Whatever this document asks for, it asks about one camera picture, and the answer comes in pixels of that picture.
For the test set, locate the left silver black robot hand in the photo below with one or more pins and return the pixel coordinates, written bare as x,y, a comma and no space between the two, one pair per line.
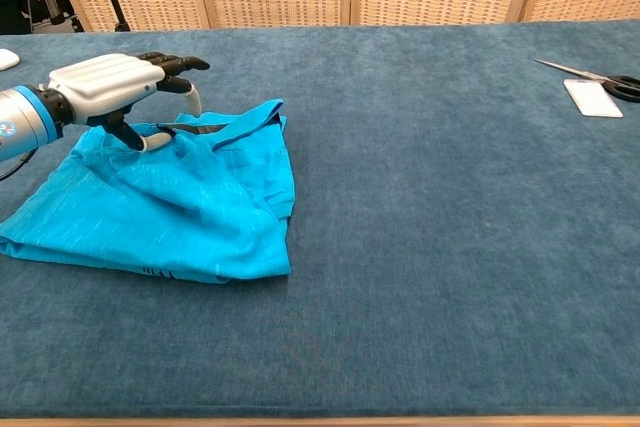
105,82

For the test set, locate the blue Carolina Panthers T-shirt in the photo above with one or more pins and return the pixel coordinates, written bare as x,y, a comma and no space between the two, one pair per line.
175,217

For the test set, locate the white earbuds case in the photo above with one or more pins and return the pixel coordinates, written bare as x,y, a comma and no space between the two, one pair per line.
7,59

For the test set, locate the blue carpet table cover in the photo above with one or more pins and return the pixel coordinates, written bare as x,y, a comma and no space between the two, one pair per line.
425,247

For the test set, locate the white card badge holder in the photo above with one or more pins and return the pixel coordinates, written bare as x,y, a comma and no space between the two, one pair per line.
592,99

